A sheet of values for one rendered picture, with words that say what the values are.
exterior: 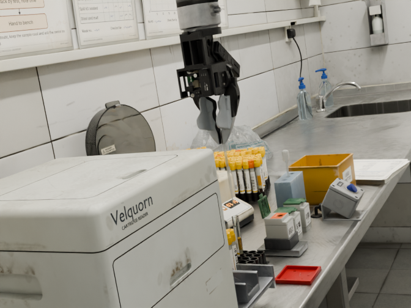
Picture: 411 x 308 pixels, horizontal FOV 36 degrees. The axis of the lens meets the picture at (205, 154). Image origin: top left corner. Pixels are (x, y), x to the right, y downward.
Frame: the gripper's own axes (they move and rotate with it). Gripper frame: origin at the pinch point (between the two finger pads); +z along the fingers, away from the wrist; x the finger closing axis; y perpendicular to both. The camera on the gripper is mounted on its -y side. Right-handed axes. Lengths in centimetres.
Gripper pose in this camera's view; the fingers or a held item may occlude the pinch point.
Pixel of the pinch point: (222, 136)
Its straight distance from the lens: 117.7
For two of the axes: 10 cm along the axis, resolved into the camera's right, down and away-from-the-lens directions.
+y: -4.5, 2.3, -8.6
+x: 8.8, -0.5, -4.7
